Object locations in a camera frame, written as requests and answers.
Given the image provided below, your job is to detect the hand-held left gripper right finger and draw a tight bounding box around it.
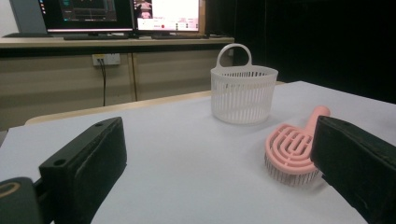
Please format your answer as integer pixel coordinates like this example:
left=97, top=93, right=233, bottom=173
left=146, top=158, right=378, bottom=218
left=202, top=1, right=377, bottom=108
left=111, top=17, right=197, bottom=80
left=310, top=115, right=396, bottom=224

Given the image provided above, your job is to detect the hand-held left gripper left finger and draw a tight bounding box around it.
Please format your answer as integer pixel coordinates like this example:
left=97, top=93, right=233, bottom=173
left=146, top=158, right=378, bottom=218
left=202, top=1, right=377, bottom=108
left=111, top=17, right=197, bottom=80
left=38, top=116, right=128, bottom=224

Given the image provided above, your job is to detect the pink vented hairbrush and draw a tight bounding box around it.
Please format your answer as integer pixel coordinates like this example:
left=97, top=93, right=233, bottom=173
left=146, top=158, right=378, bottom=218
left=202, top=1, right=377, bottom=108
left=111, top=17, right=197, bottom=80
left=263, top=105, right=332, bottom=188

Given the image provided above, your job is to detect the white slotted plastic basket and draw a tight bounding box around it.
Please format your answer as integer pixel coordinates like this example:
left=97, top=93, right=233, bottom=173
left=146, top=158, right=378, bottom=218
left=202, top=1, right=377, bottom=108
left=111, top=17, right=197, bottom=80
left=210, top=43, right=279, bottom=126

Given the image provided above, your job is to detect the beige wooden desk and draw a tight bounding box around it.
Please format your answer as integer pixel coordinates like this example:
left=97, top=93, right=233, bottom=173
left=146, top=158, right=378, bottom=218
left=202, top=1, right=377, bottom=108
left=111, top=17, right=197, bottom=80
left=0, top=36, right=235, bottom=132

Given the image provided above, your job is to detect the black curtain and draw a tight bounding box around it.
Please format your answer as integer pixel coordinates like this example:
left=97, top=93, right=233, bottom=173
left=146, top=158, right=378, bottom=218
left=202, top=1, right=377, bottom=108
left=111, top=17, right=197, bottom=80
left=205, top=0, right=396, bottom=105

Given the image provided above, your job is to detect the black keyboard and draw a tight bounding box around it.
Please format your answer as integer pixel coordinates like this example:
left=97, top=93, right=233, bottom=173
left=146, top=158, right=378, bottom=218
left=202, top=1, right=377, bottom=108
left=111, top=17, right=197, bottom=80
left=63, top=33, right=131, bottom=41
left=150, top=33, right=210, bottom=40

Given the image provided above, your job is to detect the dark-screen computer monitor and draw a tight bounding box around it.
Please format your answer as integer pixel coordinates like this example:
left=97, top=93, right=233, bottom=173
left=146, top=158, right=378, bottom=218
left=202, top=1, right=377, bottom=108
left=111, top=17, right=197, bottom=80
left=38, top=0, right=135, bottom=34

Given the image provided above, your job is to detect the grey computer case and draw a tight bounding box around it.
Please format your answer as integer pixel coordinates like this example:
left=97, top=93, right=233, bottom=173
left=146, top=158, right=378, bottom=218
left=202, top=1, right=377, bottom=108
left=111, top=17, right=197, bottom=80
left=8, top=0, right=49, bottom=35

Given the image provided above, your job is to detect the bright-screen computer monitor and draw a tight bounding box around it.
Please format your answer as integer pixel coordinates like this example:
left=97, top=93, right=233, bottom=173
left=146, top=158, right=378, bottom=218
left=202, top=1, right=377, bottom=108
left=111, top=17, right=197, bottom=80
left=132, top=0, right=202, bottom=34

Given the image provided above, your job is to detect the black socket cable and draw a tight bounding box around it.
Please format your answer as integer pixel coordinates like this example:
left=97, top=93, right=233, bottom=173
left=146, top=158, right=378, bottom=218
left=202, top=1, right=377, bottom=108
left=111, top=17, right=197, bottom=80
left=98, top=58, right=107, bottom=107

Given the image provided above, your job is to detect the white wall socket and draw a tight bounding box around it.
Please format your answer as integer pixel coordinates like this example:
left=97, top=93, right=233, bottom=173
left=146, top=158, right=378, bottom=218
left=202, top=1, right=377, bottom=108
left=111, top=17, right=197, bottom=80
left=92, top=52, right=121, bottom=67

